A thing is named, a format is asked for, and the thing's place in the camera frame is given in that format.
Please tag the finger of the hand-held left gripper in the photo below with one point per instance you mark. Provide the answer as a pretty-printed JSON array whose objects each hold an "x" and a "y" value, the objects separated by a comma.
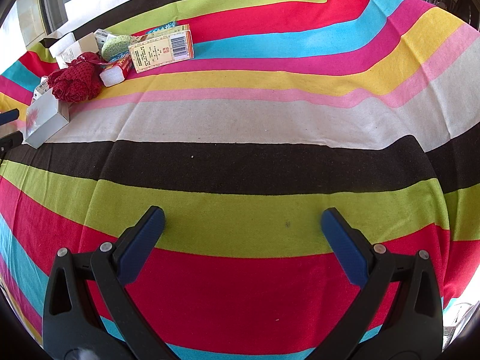
[
  {"x": 9, "y": 116},
  {"x": 9, "y": 141}
]

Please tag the yellow orange barcode box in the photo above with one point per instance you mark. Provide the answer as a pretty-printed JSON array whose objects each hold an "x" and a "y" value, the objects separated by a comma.
[{"x": 157, "y": 50}]

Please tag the white foam block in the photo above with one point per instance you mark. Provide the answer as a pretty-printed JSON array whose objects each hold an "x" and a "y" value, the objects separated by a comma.
[{"x": 111, "y": 75}]

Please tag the dark background furniture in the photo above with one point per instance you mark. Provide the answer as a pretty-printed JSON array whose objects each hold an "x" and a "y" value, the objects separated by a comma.
[{"x": 465, "y": 7}]

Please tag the striped desktop cloth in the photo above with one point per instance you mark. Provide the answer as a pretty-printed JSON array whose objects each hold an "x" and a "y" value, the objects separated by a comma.
[{"x": 243, "y": 165}]

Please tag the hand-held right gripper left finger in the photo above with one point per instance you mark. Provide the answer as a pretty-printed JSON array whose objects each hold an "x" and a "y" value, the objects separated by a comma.
[{"x": 144, "y": 243}]

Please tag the green scrub sponge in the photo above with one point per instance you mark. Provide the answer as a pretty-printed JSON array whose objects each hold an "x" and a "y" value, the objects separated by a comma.
[{"x": 115, "y": 47}]

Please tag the white slatted object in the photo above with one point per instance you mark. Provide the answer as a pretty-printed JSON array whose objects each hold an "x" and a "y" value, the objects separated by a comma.
[{"x": 455, "y": 322}]

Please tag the cream printed box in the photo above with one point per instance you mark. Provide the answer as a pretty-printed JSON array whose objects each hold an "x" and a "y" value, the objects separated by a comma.
[{"x": 69, "y": 52}]

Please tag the grey white open box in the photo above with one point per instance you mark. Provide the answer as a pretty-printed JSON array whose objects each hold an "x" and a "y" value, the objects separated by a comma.
[{"x": 43, "y": 122}]

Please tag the small white printed box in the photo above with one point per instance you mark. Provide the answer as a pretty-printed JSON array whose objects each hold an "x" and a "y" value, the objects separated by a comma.
[{"x": 103, "y": 37}]

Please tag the red knitted cloth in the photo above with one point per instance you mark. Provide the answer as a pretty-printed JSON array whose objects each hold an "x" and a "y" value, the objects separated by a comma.
[{"x": 77, "y": 80}]

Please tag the red patterned box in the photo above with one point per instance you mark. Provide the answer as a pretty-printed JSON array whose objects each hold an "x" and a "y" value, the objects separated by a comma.
[{"x": 126, "y": 64}]

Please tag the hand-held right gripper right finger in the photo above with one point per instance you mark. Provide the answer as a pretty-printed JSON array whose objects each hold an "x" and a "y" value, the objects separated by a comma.
[{"x": 343, "y": 247}]

